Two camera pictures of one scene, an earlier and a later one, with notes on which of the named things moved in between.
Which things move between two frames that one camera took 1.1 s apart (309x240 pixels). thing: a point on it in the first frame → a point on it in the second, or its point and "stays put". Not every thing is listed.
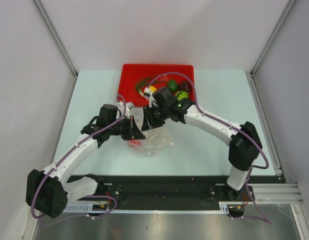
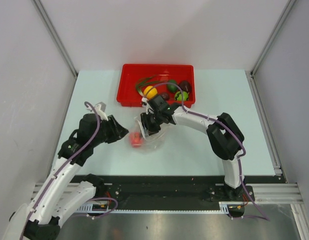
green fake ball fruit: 181,94 stays put
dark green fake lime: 172,85 stays put
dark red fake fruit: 184,85 stays put
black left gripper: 133,132 → 117,131
